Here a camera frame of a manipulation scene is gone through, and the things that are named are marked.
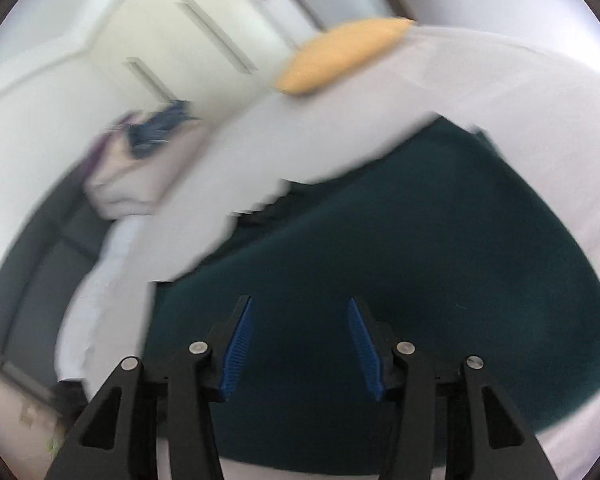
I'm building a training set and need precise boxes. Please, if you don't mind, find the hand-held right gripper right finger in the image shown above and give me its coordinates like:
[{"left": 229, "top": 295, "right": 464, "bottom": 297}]
[{"left": 346, "top": 296, "right": 556, "bottom": 480}]

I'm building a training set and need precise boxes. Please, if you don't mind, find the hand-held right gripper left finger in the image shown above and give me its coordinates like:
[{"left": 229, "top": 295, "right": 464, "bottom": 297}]
[{"left": 45, "top": 295, "right": 255, "bottom": 480}]

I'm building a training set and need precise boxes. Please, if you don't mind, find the dark green sweater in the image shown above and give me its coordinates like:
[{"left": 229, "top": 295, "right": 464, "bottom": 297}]
[{"left": 140, "top": 115, "right": 600, "bottom": 479}]

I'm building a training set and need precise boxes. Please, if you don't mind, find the folded beige duvet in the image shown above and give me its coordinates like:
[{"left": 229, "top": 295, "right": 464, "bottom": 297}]
[{"left": 82, "top": 110, "right": 217, "bottom": 219}]

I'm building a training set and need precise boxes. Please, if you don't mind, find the dark grey padded headboard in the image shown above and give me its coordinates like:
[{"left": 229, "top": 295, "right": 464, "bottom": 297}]
[{"left": 0, "top": 159, "right": 117, "bottom": 397}]

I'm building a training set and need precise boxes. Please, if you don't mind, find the bed with white sheet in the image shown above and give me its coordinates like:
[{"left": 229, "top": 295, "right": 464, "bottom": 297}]
[{"left": 54, "top": 24, "right": 600, "bottom": 480}]

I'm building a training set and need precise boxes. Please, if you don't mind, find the crumpled blue cloth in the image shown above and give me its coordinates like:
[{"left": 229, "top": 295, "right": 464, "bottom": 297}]
[{"left": 127, "top": 99, "right": 194, "bottom": 159}]

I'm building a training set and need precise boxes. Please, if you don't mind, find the purple pillow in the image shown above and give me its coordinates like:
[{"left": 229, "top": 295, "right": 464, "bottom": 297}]
[{"left": 82, "top": 112, "right": 136, "bottom": 187}]

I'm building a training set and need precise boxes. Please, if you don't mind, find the yellow pillow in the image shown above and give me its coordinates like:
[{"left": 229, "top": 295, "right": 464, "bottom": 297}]
[{"left": 274, "top": 16, "right": 416, "bottom": 96}]

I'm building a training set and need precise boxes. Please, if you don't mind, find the cream wardrobe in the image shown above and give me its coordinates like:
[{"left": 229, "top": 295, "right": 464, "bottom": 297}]
[{"left": 0, "top": 0, "right": 333, "bottom": 211}]

